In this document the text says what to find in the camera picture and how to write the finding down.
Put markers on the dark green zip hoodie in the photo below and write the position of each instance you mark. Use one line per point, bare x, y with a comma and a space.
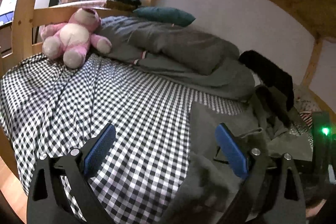
210, 185

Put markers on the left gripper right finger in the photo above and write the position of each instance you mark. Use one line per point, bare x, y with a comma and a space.
271, 189

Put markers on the black fuzzy garment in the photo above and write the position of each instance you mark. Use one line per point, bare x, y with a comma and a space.
270, 74

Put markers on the red striped pillow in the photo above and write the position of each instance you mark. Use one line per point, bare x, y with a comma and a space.
306, 116

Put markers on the grey folded duvet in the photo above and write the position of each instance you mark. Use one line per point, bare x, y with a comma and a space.
183, 55

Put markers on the pink plush bear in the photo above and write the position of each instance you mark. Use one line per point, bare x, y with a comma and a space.
71, 40

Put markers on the black white checkered bedsheet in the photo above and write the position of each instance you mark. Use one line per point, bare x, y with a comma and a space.
163, 167

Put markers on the teal pillow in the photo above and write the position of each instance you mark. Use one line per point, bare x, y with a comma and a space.
165, 15

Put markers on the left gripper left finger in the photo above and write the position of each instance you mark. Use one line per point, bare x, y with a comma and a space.
47, 201

